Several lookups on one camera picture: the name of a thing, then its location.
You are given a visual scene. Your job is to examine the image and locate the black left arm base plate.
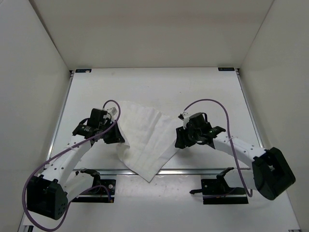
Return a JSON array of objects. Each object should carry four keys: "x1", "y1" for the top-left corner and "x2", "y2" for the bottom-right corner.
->
[{"x1": 74, "y1": 174, "x2": 117, "y2": 204}]

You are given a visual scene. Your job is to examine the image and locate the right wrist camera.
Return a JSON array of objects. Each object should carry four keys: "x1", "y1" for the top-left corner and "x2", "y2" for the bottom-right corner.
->
[{"x1": 178, "y1": 112, "x2": 191, "y2": 128}]

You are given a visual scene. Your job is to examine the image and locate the white pleated skirt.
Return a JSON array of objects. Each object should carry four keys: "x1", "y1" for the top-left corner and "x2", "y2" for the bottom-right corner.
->
[{"x1": 116, "y1": 101, "x2": 182, "y2": 182}]

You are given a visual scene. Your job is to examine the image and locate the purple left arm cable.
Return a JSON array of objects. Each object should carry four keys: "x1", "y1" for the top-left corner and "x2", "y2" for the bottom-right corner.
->
[{"x1": 22, "y1": 99, "x2": 121, "y2": 230}]

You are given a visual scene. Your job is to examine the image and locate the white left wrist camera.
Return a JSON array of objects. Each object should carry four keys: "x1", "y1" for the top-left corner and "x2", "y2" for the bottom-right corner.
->
[{"x1": 106, "y1": 107, "x2": 118, "y2": 120}]

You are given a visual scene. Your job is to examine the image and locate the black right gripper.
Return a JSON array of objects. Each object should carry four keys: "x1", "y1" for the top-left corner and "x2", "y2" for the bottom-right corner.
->
[{"x1": 175, "y1": 124, "x2": 201, "y2": 149}]

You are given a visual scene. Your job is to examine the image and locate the aluminium front table rail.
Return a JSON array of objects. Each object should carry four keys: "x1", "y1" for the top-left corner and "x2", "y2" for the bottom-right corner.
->
[{"x1": 96, "y1": 169, "x2": 252, "y2": 176}]

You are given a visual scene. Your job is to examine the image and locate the corner label sticker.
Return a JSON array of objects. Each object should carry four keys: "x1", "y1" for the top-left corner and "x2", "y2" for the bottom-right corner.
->
[
  {"x1": 75, "y1": 69, "x2": 92, "y2": 73},
  {"x1": 218, "y1": 67, "x2": 235, "y2": 72}
]

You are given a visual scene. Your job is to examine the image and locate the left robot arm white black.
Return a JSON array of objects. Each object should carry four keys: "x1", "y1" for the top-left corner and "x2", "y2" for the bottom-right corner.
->
[{"x1": 24, "y1": 107, "x2": 125, "y2": 220}]

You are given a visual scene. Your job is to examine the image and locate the right corner label sticker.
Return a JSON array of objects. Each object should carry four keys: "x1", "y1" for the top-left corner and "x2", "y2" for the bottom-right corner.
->
[{"x1": 218, "y1": 67, "x2": 235, "y2": 72}]

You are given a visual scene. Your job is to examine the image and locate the left corner label sticker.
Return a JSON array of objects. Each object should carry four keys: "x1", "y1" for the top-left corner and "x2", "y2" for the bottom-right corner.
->
[{"x1": 75, "y1": 69, "x2": 92, "y2": 73}]

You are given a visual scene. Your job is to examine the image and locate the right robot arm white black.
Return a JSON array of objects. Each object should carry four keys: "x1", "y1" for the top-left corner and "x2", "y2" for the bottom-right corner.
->
[{"x1": 175, "y1": 112, "x2": 295, "y2": 200}]

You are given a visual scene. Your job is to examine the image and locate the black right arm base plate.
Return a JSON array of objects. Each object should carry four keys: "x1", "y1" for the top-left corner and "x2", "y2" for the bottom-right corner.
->
[{"x1": 201, "y1": 178, "x2": 249, "y2": 205}]

